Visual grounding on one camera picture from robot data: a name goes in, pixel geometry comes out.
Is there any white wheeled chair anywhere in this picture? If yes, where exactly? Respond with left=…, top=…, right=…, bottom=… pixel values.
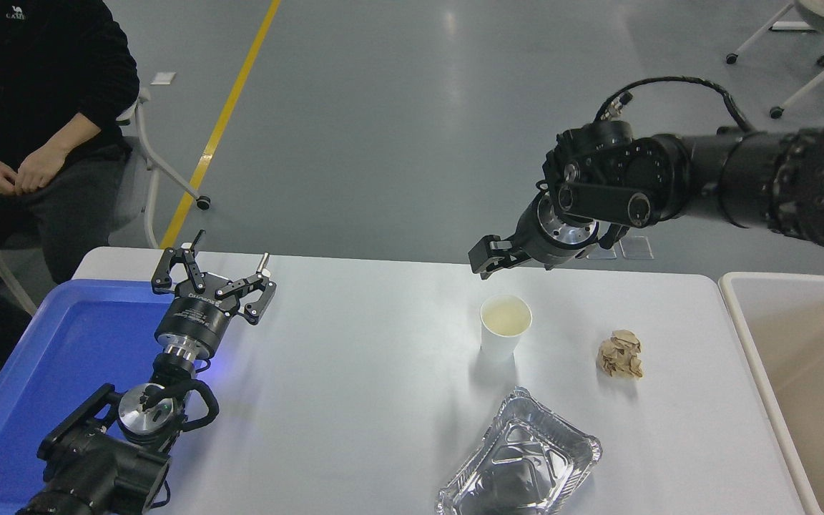
left=727, top=0, right=824, bottom=119

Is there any person's left hand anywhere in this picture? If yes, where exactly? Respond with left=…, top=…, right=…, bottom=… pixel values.
left=15, top=143, right=69, bottom=194

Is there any blue plastic tray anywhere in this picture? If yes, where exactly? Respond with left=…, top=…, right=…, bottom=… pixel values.
left=0, top=278, right=221, bottom=515

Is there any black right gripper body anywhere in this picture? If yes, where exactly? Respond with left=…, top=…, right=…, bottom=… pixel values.
left=511, top=199, right=577, bottom=270

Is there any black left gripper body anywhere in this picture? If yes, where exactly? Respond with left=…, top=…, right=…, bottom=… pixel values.
left=154, top=273, right=240, bottom=357

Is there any silver foil tray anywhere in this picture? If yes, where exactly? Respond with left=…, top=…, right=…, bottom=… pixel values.
left=435, top=387, right=603, bottom=515

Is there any white paper cup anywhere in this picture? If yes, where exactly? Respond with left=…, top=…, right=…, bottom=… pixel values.
left=480, top=294, right=533, bottom=362

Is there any grey office chair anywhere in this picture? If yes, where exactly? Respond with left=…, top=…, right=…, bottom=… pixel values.
left=115, top=86, right=211, bottom=250

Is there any large pale bin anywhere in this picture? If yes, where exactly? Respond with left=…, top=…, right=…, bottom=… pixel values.
left=718, top=271, right=824, bottom=515

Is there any crumpled tan paper ball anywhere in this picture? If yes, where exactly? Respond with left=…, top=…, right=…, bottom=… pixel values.
left=597, top=330, right=644, bottom=380

